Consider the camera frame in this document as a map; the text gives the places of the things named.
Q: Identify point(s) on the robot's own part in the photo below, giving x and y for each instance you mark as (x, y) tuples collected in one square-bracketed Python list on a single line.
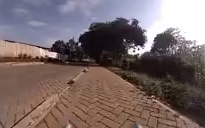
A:
[(68, 126), (137, 126)]

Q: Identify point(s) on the green planted verge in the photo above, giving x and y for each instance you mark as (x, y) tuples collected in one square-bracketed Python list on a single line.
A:
[(176, 93)]

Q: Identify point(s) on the group of small trees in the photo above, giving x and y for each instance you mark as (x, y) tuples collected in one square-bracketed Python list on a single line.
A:
[(68, 48)]

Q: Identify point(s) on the dark hedge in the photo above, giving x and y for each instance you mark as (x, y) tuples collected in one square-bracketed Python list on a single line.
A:
[(163, 65)]

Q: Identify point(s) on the brown paved road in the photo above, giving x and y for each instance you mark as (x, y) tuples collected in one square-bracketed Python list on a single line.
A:
[(30, 83)]

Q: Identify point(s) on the red brick path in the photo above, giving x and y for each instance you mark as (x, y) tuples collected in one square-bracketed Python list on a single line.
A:
[(106, 100)]

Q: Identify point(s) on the large dark tree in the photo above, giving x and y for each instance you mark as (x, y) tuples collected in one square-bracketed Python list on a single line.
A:
[(110, 40)]

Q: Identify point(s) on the pale kerb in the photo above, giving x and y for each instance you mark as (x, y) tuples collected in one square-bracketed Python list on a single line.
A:
[(20, 63)]

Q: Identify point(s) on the long pale wall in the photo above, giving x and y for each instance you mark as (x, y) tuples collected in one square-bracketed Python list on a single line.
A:
[(10, 49)]

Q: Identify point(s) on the row of kerb stones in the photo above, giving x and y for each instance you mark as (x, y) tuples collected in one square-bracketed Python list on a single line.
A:
[(40, 113)]

